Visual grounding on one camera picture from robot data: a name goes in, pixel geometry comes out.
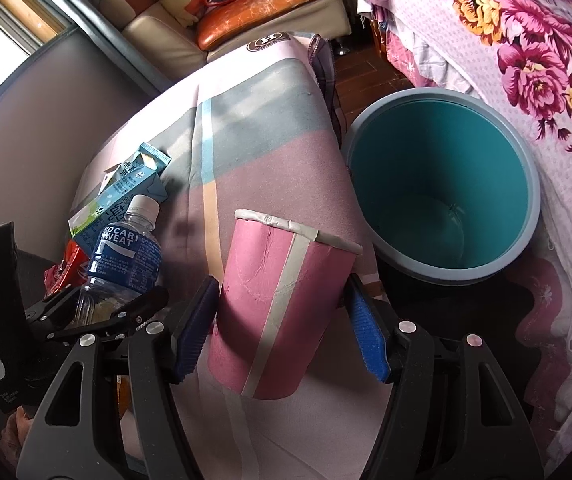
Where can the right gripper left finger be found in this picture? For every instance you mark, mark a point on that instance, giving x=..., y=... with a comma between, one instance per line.
x=76, y=433

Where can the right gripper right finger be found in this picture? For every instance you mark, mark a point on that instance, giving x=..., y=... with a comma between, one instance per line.
x=451, y=414

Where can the pink paper cup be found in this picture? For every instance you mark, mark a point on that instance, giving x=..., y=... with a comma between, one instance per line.
x=282, y=282

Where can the teal trash bin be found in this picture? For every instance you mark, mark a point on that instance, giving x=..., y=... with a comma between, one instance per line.
x=448, y=188

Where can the pink red snack wrapper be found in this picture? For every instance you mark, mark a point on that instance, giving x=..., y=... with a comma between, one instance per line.
x=71, y=271

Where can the blue sports drink bottle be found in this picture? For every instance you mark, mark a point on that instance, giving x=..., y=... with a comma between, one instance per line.
x=125, y=263

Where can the blue white milk carton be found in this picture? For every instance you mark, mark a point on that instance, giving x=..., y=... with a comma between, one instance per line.
x=137, y=175

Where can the pastel striped table cloth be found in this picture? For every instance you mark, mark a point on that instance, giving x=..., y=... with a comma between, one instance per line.
x=252, y=131

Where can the beige sofa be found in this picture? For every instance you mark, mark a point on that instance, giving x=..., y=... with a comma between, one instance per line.
x=180, y=36

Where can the orange seat cushion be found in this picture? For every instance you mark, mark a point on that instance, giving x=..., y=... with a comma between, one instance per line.
x=226, y=22

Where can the floral pink bedspread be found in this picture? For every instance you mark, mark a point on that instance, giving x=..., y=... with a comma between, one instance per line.
x=516, y=56

